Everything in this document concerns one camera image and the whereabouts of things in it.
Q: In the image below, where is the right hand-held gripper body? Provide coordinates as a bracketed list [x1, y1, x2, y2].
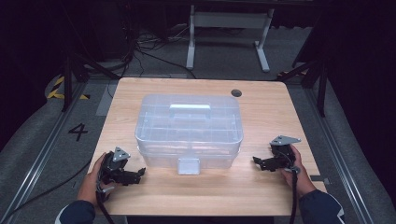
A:
[269, 134, 303, 172]

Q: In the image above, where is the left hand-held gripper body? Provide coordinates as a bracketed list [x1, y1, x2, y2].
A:
[100, 147, 132, 186]

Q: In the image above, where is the clear plastic storage box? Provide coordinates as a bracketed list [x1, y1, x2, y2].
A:
[134, 93, 245, 175]

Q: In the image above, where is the person's left hand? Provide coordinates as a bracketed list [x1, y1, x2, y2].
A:
[77, 151, 121, 206]

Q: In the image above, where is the person's right hand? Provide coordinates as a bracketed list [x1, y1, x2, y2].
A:
[280, 145, 318, 199]

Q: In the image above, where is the small grey tape strip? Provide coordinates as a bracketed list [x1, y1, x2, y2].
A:
[309, 175, 332, 185]

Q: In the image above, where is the black tripod stand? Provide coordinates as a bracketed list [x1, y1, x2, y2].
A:
[277, 55, 329, 119]
[60, 46, 121, 113]

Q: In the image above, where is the left hand-held gripper cable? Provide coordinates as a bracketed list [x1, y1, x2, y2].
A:
[94, 174, 116, 224]

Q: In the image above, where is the hand-held gripper cable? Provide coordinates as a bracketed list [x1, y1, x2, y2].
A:
[94, 174, 116, 224]
[284, 165, 302, 224]

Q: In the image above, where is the right hand-held gripper cable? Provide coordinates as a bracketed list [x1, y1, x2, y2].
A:
[284, 165, 302, 224]

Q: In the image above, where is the bundle of black floor cables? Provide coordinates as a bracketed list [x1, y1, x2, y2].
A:
[122, 24, 198, 80]

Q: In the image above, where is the white metal desk frame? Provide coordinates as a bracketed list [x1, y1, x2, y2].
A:
[185, 4, 276, 74]

